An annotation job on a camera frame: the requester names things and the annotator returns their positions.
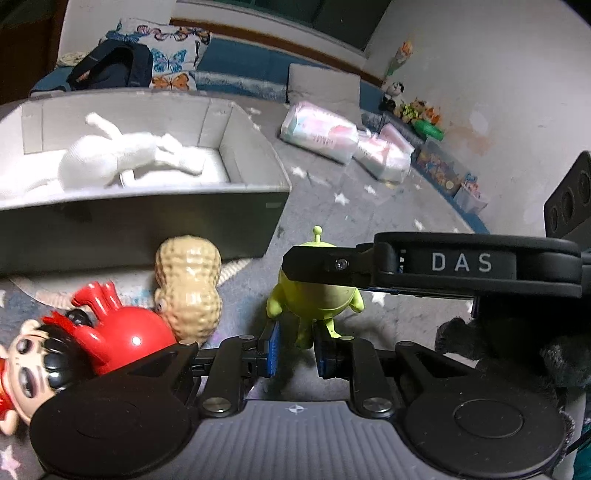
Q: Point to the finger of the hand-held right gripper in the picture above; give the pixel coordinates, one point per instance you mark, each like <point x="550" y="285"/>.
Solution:
<point x="323" y="264"/>

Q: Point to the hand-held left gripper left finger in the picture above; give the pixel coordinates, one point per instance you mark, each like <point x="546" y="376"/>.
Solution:
<point x="273" y="350"/>

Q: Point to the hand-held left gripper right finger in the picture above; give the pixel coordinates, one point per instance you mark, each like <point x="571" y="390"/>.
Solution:
<point x="323" y="362"/>

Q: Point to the green alien toy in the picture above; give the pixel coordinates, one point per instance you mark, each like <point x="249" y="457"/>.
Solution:
<point x="318" y="300"/>

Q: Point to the tan peanut toy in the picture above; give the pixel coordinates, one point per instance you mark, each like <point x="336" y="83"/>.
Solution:
<point x="189" y="286"/>

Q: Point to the red round toy figure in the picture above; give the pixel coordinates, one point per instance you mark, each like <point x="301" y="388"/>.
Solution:
<point x="129" y="339"/>

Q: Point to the grey fabric storage box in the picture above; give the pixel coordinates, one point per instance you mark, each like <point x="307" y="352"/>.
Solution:
<point x="138" y="221"/>

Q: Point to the black-haired doll figurine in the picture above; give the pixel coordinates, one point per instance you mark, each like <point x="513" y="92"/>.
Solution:
<point x="32" y="369"/>

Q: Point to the person's right hand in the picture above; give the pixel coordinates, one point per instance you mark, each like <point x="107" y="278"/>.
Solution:
<point x="508" y="344"/>

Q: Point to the small clear storage box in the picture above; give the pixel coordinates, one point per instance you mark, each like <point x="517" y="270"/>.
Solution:
<point x="472" y="194"/>

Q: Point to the grey star printed blanket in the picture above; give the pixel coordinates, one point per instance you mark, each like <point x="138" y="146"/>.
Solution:
<point x="369" y="207"/>

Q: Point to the large clear storage box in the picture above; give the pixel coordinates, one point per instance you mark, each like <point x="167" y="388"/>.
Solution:
<point x="438" y="168"/>

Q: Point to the pink tissue pack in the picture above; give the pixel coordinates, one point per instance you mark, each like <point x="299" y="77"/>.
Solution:
<point x="385" y="154"/>
<point x="318" y="131"/>

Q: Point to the green bottle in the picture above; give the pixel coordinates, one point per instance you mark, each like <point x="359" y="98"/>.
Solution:
<point x="429" y="130"/>

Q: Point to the small orange plush toys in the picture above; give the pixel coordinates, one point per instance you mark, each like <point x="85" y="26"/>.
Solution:
<point x="420" y="110"/>

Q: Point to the grey pillow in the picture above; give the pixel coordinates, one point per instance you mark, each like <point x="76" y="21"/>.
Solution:
<point x="323" y="87"/>

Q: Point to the panda plush toy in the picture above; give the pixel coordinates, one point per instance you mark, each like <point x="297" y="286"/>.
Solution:
<point x="392" y="94"/>

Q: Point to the flower bouquet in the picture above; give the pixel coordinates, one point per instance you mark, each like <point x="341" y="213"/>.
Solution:
<point x="400" y="57"/>

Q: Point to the white plush toy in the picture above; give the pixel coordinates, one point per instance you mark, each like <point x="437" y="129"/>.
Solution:
<point x="101" y="157"/>

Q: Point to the window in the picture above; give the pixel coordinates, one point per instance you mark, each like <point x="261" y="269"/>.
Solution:
<point x="286" y="18"/>

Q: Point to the butterfly print pillow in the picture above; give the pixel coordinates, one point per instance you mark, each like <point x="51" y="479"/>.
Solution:
<point x="175" y="55"/>

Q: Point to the black backpack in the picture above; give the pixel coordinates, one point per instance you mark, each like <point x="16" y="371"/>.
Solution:
<point x="111" y="67"/>

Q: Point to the white crochet cloth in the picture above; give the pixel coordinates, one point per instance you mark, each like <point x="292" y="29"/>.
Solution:
<point x="71" y="59"/>

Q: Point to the brown wooden door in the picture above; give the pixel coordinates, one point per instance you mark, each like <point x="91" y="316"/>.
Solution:
<point x="27" y="41"/>

